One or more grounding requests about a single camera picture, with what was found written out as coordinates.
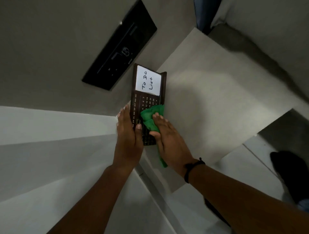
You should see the white paper note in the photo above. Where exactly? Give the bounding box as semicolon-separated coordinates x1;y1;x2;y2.
135;65;162;96

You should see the blue fabric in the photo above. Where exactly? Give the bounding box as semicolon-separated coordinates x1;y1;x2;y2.
193;0;222;35

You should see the green cleaning cloth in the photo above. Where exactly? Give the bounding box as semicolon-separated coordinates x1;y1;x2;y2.
140;104;168;169

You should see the person's black sock foot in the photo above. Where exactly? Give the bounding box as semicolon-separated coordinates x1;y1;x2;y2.
270;151;309;205

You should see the black wristband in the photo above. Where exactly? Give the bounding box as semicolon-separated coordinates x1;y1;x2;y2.
184;158;206;184

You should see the blue trouser leg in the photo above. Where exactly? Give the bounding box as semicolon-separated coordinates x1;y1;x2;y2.
296;199;309;213

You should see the person's right hand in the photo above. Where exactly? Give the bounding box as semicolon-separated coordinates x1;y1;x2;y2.
149;112;199;176

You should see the white bed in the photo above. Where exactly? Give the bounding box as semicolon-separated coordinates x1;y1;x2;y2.
210;0;309;97

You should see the person's left hand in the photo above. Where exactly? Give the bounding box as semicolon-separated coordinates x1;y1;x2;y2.
112;105;144;170

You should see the person's right forearm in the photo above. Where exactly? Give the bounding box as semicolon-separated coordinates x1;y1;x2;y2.
185;163;309;234

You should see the black wall switch panel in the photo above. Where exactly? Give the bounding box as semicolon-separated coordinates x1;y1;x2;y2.
82;0;158;91

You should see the dark wooden calendar board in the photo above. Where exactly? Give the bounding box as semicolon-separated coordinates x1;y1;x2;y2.
130;63;167;146

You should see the person's left forearm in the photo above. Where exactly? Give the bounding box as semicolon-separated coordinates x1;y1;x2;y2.
47;164;139;234

